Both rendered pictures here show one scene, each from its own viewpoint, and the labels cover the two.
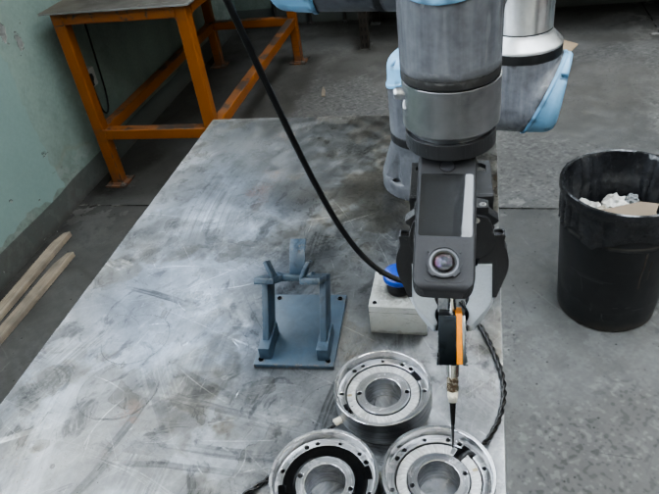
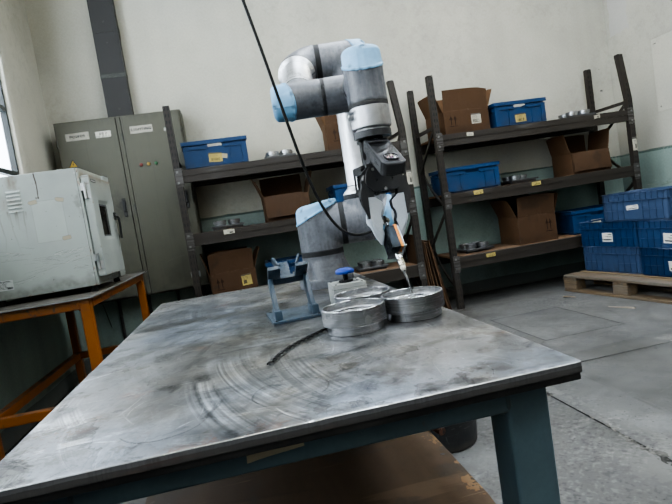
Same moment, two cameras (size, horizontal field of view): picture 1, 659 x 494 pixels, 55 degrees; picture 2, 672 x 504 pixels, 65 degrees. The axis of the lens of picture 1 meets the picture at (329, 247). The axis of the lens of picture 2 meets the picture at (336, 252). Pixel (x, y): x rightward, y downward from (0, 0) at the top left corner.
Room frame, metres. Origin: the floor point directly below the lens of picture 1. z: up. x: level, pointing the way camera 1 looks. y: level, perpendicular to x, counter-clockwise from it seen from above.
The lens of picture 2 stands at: (-0.41, 0.43, 0.99)
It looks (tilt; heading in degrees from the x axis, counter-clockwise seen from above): 4 degrees down; 334
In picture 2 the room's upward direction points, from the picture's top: 9 degrees counter-clockwise
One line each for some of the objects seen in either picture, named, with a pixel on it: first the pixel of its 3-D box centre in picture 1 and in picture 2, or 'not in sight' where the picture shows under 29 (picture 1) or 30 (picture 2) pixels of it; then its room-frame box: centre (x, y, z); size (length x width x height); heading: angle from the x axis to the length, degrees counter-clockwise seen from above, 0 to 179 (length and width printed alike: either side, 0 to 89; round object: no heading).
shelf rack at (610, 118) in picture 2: not in sight; (528, 181); (3.21, -3.43, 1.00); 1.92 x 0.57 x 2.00; 74
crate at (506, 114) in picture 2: not in sight; (509, 117); (3.24, -3.33, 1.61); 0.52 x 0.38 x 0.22; 77
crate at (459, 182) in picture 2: not in sight; (464, 179); (3.39, -2.83, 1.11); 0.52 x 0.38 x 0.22; 74
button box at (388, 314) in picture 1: (401, 297); (347, 290); (0.60, -0.08, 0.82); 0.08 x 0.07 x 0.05; 164
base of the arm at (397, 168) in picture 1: (427, 152); (324, 267); (0.91, -0.18, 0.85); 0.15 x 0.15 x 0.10
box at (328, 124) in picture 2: not in sight; (348, 127); (3.65, -1.87, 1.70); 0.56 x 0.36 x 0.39; 69
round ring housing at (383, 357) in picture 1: (383, 397); (362, 302); (0.45, -0.03, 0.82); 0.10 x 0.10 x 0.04
